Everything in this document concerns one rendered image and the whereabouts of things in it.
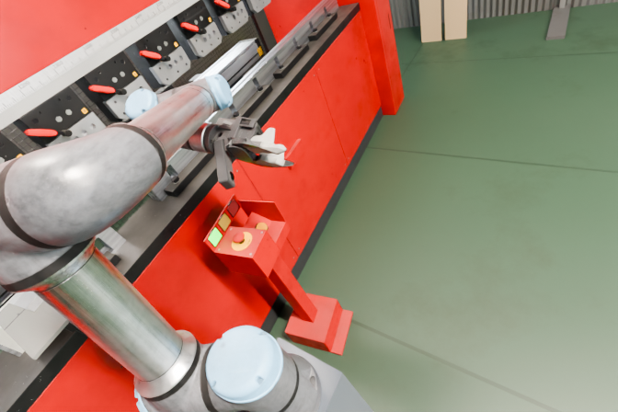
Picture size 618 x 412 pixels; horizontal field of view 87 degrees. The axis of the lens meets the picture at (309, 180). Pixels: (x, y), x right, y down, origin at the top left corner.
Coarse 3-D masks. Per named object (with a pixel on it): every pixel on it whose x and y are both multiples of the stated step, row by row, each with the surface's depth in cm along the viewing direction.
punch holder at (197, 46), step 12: (180, 12) 118; (192, 12) 121; (204, 12) 126; (168, 24) 121; (180, 24) 118; (192, 24) 122; (204, 24) 126; (180, 36) 122; (192, 36) 122; (204, 36) 126; (216, 36) 131; (192, 48) 124; (204, 48) 127
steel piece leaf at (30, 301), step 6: (24, 294) 87; (30, 294) 86; (36, 294) 85; (18, 300) 86; (24, 300) 85; (30, 300) 84; (36, 300) 81; (42, 300) 82; (24, 306) 83; (30, 306) 80; (36, 306) 81
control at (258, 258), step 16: (224, 208) 111; (256, 208) 116; (272, 208) 112; (272, 224) 117; (224, 240) 109; (256, 240) 104; (272, 240) 109; (224, 256) 106; (240, 256) 101; (256, 256) 101; (272, 256) 109; (240, 272) 112; (256, 272) 107
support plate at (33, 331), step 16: (48, 304) 81; (0, 320) 83; (16, 320) 81; (32, 320) 79; (48, 320) 77; (64, 320) 75; (16, 336) 77; (32, 336) 75; (48, 336) 73; (32, 352) 71
